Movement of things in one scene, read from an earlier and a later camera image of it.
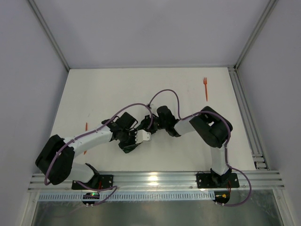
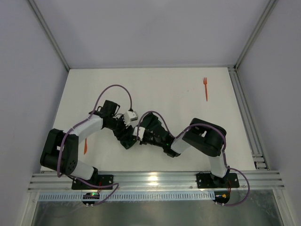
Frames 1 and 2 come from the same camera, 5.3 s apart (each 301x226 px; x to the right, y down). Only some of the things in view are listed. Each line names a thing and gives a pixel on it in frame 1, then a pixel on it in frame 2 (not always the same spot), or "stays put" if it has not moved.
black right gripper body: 146,122 -> 147,127
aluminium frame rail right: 257,152 stays put
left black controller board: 91,196 stays put
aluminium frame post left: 50,34 stays put
